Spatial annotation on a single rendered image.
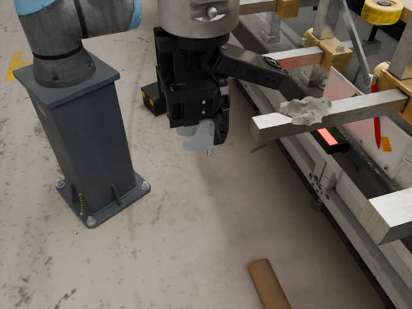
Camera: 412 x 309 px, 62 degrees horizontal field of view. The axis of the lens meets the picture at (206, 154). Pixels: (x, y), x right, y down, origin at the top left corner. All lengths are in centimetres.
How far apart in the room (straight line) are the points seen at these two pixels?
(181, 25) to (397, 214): 27
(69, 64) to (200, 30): 81
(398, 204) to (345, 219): 102
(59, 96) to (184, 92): 75
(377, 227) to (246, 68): 23
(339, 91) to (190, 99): 47
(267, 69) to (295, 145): 112
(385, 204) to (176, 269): 108
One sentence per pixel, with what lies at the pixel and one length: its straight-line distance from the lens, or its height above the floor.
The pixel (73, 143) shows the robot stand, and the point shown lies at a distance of 124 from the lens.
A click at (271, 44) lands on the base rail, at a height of 70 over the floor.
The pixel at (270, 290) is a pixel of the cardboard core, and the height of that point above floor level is 8.
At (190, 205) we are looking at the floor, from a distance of 150.
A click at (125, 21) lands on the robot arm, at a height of 76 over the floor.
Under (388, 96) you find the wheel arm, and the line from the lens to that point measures 66.
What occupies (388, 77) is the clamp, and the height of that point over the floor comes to 87.
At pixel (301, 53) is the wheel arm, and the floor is 82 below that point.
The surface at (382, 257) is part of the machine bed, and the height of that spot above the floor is 17.
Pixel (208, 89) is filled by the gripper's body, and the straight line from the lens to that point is 42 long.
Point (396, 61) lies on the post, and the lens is 70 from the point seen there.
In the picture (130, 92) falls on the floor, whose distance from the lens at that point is 217.
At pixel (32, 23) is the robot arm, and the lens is 111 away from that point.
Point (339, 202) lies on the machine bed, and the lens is 139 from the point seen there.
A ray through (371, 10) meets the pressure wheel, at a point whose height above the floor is 90.
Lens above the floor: 120
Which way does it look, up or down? 45 degrees down
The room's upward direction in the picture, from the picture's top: straight up
